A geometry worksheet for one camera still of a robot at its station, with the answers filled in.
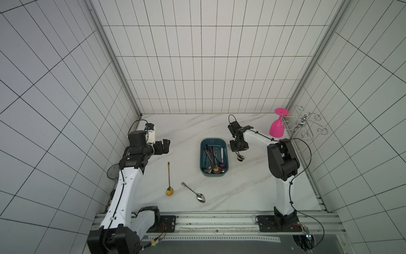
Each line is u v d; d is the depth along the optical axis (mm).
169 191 819
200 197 813
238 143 839
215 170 883
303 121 776
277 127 899
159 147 683
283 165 542
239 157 928
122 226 383
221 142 967
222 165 897
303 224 720
